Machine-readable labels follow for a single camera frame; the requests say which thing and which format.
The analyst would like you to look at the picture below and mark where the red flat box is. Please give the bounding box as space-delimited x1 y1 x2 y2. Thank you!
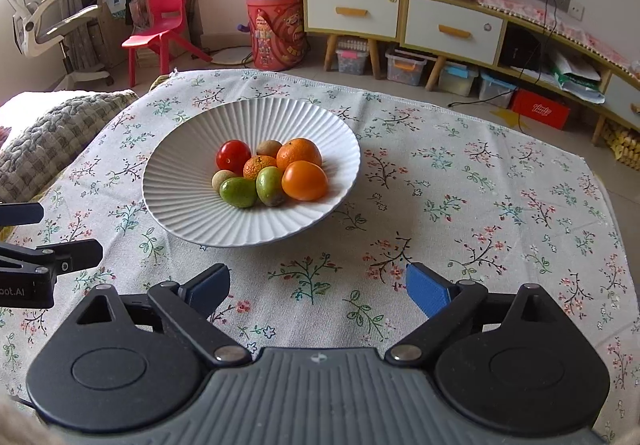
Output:
512 89 570 130

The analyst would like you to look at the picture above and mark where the small orange mandarin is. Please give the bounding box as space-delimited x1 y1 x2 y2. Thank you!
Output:
243 155 277 180

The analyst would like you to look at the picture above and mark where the red plastic chair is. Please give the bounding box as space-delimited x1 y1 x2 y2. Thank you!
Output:
122 0 212 87

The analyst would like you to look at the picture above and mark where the white office chair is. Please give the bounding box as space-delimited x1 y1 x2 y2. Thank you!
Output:
0 0 115 87

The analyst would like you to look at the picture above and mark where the red cylindrical toy bin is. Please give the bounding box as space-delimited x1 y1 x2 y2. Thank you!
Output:
246 0 307 72

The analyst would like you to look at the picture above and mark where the wooden cabinet with drawers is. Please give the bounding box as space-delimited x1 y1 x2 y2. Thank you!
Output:
304 0 639 129

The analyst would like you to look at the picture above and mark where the red tomato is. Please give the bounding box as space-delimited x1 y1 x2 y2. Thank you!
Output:
215 140 252 176

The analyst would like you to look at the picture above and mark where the large orange mandarin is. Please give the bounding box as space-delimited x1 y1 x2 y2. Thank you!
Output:
276 138 322 171

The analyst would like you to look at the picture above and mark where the pale longan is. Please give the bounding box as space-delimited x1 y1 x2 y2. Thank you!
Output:
210 170 236 192

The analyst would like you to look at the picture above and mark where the white ribbed plate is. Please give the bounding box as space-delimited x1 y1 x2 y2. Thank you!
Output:
142 98 360 248

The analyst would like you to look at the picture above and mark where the grey woven blanket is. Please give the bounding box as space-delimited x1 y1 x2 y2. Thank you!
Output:
1 90 138 204

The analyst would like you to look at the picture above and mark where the green fruit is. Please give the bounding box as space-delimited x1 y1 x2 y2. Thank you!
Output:
256 167 286 207
218 176 257 209

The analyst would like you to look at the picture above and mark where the clear storage box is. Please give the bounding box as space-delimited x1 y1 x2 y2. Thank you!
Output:
385 50 426 87

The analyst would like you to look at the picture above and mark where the orange tomato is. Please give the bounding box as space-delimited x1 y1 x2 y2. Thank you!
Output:
281 160 329 202

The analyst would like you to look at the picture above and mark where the brown longan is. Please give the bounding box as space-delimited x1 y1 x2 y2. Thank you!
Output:
256 140 282 158

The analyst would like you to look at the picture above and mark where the floral white tablecloth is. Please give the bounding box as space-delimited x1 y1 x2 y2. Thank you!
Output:
1 70 639 444

